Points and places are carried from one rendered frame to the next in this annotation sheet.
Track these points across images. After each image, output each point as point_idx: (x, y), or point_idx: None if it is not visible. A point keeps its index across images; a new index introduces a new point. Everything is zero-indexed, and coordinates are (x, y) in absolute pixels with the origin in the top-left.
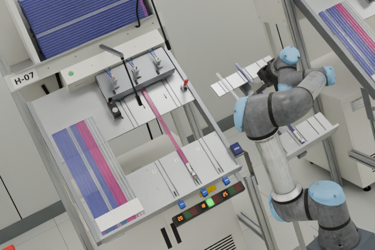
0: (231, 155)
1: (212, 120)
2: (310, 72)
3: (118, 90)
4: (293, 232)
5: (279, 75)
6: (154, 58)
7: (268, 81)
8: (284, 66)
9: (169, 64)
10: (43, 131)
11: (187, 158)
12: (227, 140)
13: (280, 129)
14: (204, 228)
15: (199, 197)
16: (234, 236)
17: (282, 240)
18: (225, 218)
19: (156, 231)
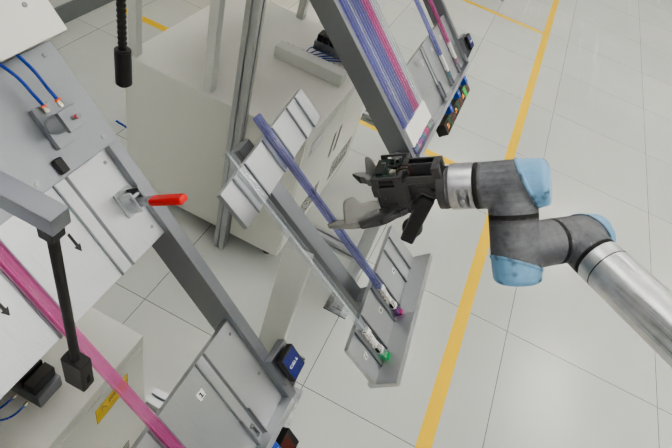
0: (272, 377)
1: (221, 293)
2: (588, 237)
3: None
4: (190, 356)
5: (519, 235)
6: (30, 102)
7: (404, 206)
8: (532, 214)
9: (93, 126)
10: None
11: (182, 438)
12: (260, 341)
13: (338, 274)
14: None
15: (94, 427)
16: (132, 438)
17: (177, 377)
18: (128, 422)
19: None
